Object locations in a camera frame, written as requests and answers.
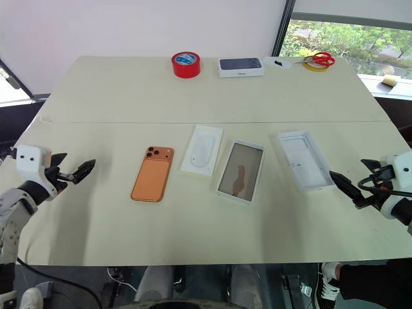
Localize red tape roll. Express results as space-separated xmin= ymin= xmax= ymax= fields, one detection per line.
xmin=171 ymin=51 xmax=201 ymax=79

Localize white phone box base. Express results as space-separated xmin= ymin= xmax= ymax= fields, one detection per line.
xmin=277 ymin=129 xmax=337 ymax=193

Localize black floor cable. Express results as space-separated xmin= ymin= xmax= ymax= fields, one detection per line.
xmin=16 ymin=257 xmax=104 ymax=309

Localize orange smartphone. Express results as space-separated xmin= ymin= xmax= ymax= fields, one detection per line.
xmin=130 ymin=145 xmax=176 ymax=203

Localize white disc with black piece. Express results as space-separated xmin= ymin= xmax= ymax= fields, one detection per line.
xmin=263 ymin=55 xmax=292 ymax=70

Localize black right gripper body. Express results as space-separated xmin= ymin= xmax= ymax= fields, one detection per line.
xmin=353 ymin=165 xmax=395 ymax=211

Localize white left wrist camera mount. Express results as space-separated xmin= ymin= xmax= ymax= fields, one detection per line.
xmin=14 ymin=144 xmax=57 ymax=202

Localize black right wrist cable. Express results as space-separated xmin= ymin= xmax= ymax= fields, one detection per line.
xmin=356 ymin=177 xmax=412 ymax=197

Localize black trouser leg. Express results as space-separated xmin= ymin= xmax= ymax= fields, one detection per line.
xmin=337 ymin=259 xmax=412 ymax=309

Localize red handled scissors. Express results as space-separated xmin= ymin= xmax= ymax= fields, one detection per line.
xmin=294 ymin=51 xmax=336 ymax=67

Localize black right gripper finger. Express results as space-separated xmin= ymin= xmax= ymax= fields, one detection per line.
xmin=328 ymin=170 xmax=366 ymax=204
xmin=360 ymin=158 xmax=383 ymax=174

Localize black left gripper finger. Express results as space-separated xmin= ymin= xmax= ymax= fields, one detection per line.
xmin=48 ymin=153 xmax=68 ymax=169
xmin=71 ymin=158 xmax=97 ymax=185

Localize black window frame post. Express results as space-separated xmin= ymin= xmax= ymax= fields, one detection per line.
xmin=271 ymin=0 xmax=297 ymax=57

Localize black slanted window bar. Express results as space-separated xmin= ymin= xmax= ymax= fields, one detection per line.
xmin=0 ymin=57 xmax=35 ymax=98

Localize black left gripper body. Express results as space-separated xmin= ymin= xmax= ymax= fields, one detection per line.
xmin=42 ymin=165 xmax=77 ymax=196

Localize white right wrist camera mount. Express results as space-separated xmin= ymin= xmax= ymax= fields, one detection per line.
xmin=379 ymin=152 xmax=412 ymax=192

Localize white iPhone box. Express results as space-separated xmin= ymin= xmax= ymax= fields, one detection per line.
xmin=218 ymin=57 xmax=267 ymax=79

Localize white sneaker black sole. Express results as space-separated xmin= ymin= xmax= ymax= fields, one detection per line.
xmin=321 ymin=261 xmax=343 ymax=302

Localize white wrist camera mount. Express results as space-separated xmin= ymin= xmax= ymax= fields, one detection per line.
xmin=379 ymin=152 xmax=412 ymax=192
xmin=14 ymin=144 xmax=57 ymax=202

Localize white moulded insert tray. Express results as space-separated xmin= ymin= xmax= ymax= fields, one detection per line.
xmin=180 ymin=124 xmax=225 ymax=177

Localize white rounded shoe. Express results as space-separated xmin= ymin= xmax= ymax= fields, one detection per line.
xmin=15 ymin=287 xmax=44 ymax=309

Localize white box lid with screen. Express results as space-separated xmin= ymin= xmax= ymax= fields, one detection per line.
xmin=216 ymin=138 xmax=266 ymax=205

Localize silver robot leg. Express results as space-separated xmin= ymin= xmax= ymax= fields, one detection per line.
xmin=229 ymin=264 xmax=264 ymax=309
xmin=133 ymin=265 xmax=176 ymax=303

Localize yellow tape roll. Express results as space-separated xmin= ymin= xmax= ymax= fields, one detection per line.
xmin=304 ymin=61 xmax=330 ymax=73

